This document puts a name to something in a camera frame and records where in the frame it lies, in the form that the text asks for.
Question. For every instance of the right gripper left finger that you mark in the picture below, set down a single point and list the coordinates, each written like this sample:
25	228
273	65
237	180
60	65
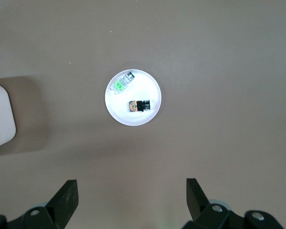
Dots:
62	205

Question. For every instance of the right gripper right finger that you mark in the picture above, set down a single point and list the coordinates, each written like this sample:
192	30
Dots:
200	207

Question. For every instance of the orange and black switch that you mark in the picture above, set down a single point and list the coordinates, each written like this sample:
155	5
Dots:
139	105

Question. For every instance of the white lidded box grey latches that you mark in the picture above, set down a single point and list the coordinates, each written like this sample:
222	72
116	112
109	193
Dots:
1	114

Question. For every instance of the pale pink round plate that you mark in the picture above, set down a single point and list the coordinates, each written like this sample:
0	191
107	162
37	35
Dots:
133	118

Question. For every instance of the green and white switch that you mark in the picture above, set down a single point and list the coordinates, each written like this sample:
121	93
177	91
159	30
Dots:
120	84

